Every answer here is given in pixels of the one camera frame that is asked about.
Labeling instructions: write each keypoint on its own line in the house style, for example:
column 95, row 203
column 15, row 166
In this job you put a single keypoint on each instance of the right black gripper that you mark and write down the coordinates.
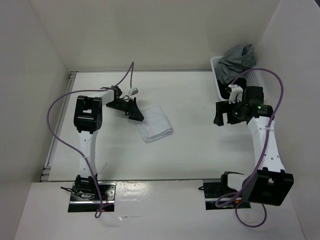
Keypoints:
column 224, row 107

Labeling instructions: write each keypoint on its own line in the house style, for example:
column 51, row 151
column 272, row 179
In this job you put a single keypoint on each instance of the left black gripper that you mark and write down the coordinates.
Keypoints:
column 134, row 112

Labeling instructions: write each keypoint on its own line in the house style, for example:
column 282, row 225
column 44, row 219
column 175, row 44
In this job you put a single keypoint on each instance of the white skirt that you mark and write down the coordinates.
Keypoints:
column 155, row 125

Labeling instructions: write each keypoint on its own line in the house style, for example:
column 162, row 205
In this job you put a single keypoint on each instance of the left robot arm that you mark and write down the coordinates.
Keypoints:
column 88, row 120

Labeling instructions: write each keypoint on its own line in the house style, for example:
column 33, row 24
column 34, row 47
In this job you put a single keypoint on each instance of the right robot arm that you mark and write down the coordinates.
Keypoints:
column 269, row 183

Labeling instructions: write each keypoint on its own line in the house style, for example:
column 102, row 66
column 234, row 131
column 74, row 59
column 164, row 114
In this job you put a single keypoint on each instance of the black skirt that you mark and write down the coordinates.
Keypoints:
column 241, row 82

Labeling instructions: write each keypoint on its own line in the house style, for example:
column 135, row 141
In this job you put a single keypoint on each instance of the white plastic laundry basket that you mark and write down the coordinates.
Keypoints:
column 253, row 78

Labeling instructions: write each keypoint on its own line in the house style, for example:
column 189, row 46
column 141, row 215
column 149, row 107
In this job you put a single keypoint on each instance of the grey skirt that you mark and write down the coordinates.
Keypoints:
column 236, row 60

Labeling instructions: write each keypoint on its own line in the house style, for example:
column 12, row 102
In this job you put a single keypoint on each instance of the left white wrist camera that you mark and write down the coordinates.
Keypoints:
column 133, row 91

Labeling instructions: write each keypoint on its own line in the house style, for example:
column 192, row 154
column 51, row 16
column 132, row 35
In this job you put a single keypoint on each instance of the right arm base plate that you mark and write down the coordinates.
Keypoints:
column 212, row 190

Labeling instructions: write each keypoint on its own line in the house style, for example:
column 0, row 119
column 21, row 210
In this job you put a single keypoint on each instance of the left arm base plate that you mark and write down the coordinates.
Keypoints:
column 85, row 202

